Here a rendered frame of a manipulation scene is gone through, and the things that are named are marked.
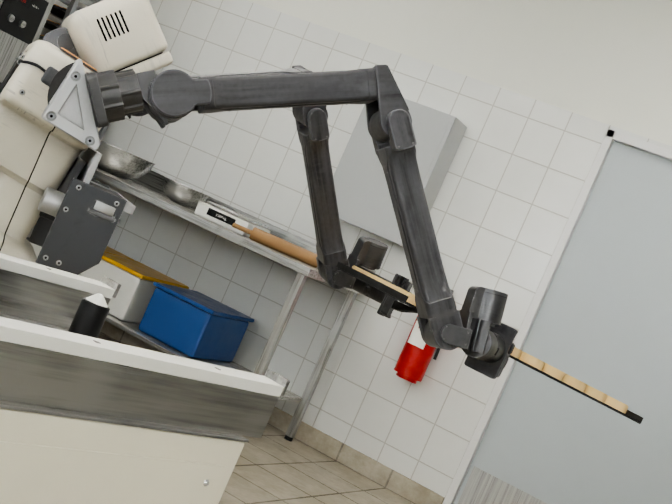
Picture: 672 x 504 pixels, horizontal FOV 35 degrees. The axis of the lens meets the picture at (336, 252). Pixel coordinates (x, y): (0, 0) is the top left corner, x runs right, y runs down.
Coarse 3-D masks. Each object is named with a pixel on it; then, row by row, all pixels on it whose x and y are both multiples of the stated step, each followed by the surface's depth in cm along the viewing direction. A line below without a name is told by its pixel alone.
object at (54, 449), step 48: (96, 336) 118; (0, 432) 86; (48, 432) 90; (96, 432) 94; (144, 432) 99; (192, 432) 104; (0, 480) 88; (48, 480) 92; (96, 480) 96; (144, 480) 101; (192, 480) 106
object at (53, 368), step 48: (0, 336) 84; (48, 336) 88; (0, 384) 86; (48, 384) 89; (96, 384) 94; (144, 384) 98; (192, 384) 103; (240, 384) 108; (288, 384) 114; (240, 432) 111
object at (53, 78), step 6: (66, 66) 175; (48, 72) 175; (54, 72) 175; (60, 72) 175; (66, 72) 175; (42, 78) 175; (48, 78) 175; (54, 78) 175; (60, 78) 175; (48, 84) 175; (54, 84) 175; (60, 84) 175; (48, 90) 175; (54, 90) 175; (48, 96) 175; (48, 102) 175
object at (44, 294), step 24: (0, 264) 117; (24, 264) 120; (0, 288) 118; (24, 288) 121; (48, 288) 123; (72, 288) 126; (96, 288) 129; (0, 312) 120; (24, 312) 122; (48, 312) 125; (72, 312) 127
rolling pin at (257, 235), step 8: (232, 224) 525; (248, 232) 526; (256, 232) 524; (264, 232) 526; (256, 240) 525; (264, 240) 524; (272, 240) 524; (280, 240) 526; (272, 248) 526; (280, 248) 525; (288, 248) 525; (296, 248) 526; (296, 256) 526; (304, 256) 526; (312, 256) 526; (312, 264) 527
